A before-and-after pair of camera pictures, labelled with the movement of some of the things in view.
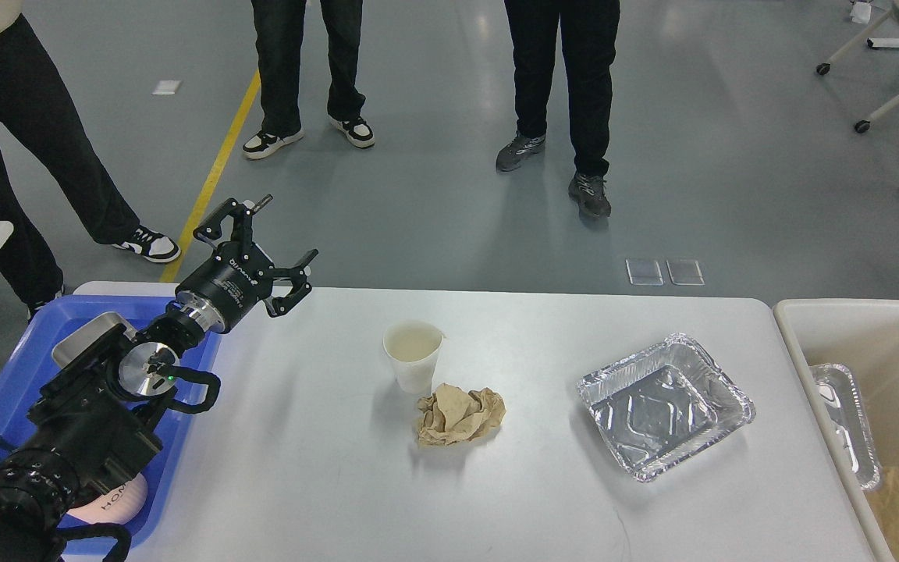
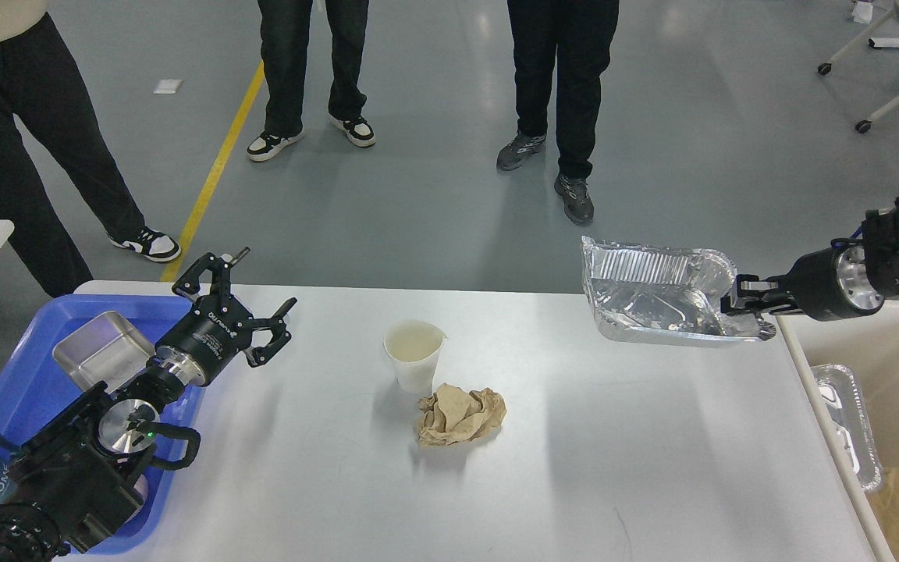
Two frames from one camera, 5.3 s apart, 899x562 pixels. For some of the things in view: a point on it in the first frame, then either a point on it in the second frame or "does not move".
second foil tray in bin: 842,393 does not move
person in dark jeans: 278,30 does not move
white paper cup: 414,346 does not move
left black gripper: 222,293 -> 215,328
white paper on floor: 166,87 does not move
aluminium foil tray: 661,403 -> 666,296
